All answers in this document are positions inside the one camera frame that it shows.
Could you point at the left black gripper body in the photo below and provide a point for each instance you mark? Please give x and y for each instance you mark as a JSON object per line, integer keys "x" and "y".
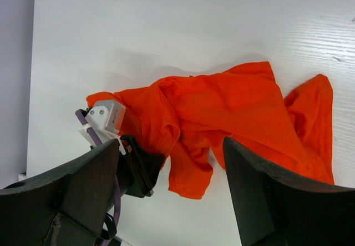
{"x": 138, "y": 170}

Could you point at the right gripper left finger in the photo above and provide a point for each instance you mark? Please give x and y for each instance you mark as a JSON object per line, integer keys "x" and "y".
{"x": 66, "y": 205}

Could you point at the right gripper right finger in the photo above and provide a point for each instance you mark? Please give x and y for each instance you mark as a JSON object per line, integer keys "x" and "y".
{"x": 275, "y": 206}

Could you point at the orange t shirt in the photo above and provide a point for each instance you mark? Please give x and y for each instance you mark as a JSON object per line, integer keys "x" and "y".
{"x": 185, "y": 118}

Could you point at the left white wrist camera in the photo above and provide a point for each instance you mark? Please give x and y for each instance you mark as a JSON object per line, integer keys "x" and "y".
{"x": 102, "y": 122}

